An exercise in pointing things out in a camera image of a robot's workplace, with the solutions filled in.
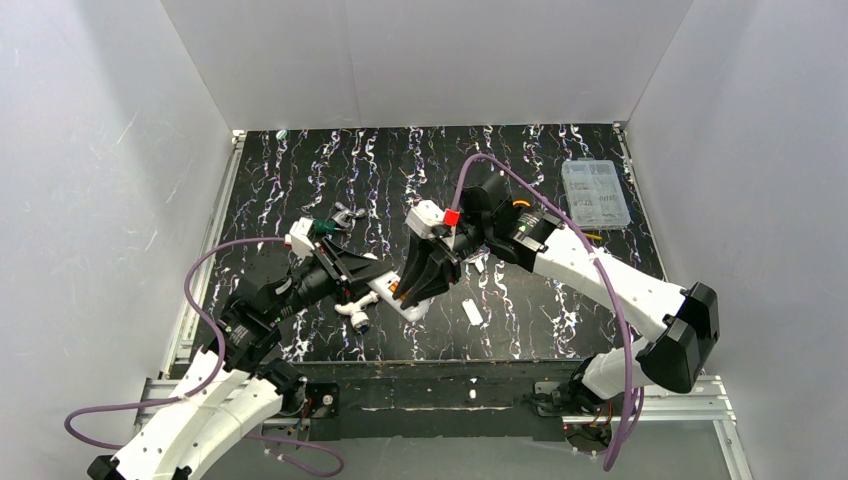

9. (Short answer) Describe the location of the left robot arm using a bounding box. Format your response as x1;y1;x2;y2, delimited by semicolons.
87;234;430;479

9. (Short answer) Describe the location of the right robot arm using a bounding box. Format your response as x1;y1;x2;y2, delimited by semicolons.
392;173;719;406

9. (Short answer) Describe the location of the white plastic valve fitting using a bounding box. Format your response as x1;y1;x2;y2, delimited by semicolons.
334;291;380;334

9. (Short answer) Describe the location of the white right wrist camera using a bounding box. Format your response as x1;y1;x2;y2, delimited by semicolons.
405;200;460;239

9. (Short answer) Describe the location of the clear plastic screw box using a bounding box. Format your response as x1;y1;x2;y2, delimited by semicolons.
561;159;632;231

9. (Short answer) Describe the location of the green handled screwdriver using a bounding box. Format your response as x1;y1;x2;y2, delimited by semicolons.
312;219;339;235

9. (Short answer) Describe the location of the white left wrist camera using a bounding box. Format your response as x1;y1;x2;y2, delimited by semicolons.
284;217;315;260

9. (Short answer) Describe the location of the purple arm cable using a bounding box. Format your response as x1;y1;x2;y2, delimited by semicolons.
64;237;346;478
452;152;645;473

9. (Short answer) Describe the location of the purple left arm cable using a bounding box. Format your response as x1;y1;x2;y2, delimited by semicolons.
64;237;346;478

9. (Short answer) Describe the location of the white remote battery cover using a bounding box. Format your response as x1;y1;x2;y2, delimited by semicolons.
462;299;484;326

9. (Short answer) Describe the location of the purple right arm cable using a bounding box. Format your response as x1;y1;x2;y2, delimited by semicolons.
452;152;645;473

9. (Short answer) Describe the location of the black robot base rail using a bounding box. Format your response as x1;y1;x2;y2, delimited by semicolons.
294;360;581;441

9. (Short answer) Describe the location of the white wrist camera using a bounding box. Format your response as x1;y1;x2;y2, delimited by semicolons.
405;200;460;239
284;217;315;260

